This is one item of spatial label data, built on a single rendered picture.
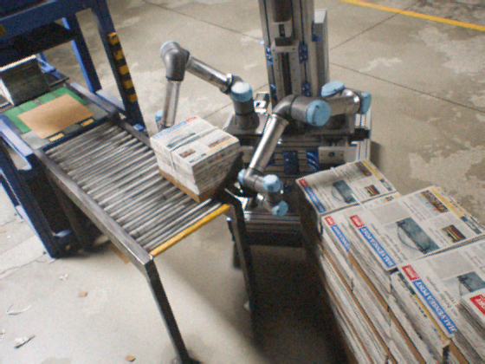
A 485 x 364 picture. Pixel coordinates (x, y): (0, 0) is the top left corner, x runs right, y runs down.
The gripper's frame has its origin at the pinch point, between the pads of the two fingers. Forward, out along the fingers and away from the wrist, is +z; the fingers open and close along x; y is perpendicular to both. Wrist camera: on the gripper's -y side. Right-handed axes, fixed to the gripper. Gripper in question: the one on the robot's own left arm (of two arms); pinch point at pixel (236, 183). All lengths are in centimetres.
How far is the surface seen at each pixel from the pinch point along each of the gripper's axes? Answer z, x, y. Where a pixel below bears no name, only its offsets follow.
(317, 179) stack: -33.1, -24.5, 4.1
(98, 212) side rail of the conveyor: 34, 61, 1
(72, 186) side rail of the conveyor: 65, 61, 1
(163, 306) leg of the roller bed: -14, 61, -29
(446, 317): -126, 18, 28
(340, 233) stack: -66, -5, 4
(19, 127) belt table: 156, 58, 1
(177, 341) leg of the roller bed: -14, 60, -58
